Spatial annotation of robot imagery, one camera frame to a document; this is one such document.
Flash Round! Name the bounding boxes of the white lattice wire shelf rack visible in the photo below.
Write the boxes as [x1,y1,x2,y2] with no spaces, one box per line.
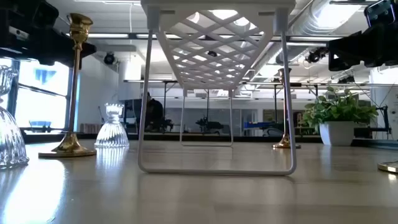
[137,0,297,177]

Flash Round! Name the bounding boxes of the person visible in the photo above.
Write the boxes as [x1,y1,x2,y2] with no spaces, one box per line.
[143,91,165,132]

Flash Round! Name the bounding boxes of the tall brass candlestick holder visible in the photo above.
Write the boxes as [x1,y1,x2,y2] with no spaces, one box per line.
[38,12,98,159]
[377,161,398,174]
[272,67,302,149]

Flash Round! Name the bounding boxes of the silver ceiling air duct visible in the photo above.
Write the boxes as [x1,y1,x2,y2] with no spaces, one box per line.
[275,0,335,65]

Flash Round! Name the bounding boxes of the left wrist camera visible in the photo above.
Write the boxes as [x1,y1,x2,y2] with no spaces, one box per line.
[8,26,30,41]

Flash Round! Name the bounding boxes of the green leafy plant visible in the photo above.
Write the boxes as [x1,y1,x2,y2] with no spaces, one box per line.
[301,86,379,133]

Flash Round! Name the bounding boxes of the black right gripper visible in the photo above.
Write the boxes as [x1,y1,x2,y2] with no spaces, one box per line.
[328,21,398,72]

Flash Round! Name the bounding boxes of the clear ribbed glass candle holder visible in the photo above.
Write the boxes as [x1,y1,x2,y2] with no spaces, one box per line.
[0,65,30,170]
[94,103,130,148]

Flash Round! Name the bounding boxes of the white plant pot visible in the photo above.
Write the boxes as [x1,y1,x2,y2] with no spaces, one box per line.
[319,120,355,147]

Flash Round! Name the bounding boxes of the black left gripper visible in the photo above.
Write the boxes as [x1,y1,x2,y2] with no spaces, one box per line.
[0,29,98,70]

